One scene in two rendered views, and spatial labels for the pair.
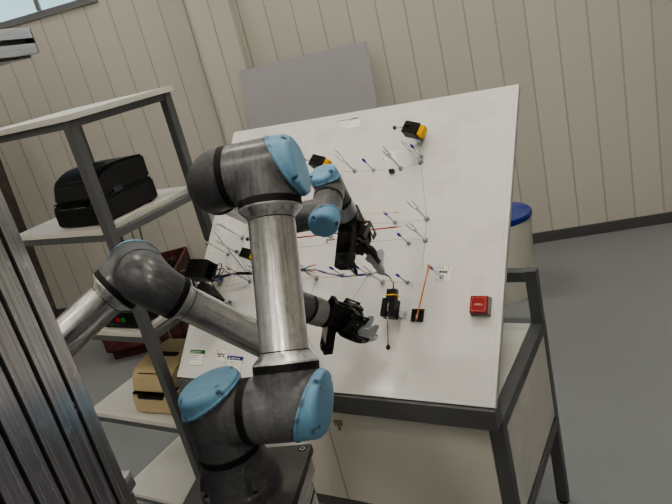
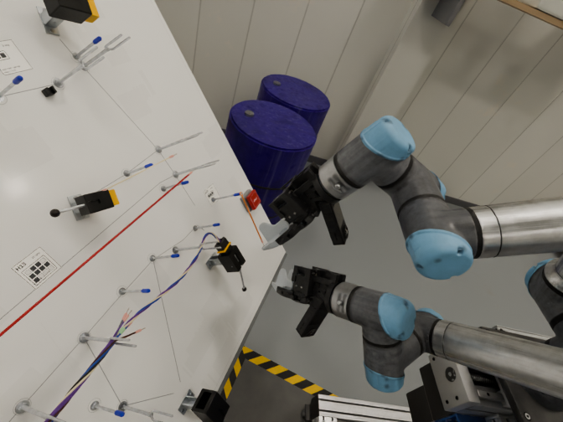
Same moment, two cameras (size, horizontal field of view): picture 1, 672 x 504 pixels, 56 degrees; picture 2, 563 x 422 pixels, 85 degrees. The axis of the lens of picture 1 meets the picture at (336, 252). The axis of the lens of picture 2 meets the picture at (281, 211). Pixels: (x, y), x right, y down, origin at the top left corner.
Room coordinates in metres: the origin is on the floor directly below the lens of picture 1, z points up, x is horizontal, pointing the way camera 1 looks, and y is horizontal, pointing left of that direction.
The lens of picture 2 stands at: (1.87, 0.35, 1.76)
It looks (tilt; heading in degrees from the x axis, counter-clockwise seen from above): 42 degrees down; 241
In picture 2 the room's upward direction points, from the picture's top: 24 degrees clockwise
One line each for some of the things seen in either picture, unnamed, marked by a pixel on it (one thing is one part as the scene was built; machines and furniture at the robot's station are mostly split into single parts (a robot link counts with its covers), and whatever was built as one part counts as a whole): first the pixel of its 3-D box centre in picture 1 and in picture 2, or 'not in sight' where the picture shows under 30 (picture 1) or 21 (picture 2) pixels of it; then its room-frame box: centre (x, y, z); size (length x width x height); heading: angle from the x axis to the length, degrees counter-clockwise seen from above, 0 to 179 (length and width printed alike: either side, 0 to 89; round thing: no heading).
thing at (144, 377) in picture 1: (172, 373); not in sight; (2.34, 0.78, 0.76); 0.30 x 0.21 x 0.20; 150
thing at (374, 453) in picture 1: (411, 463); not in sight; (1.63, -0.07, 0.60); 0.55 x 0.03 x 0.39; 57
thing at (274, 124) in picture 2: not in sight; (270, 155); (1.13, -1.56, 0.44); 1.17 x 0.72 x 0.88; 75
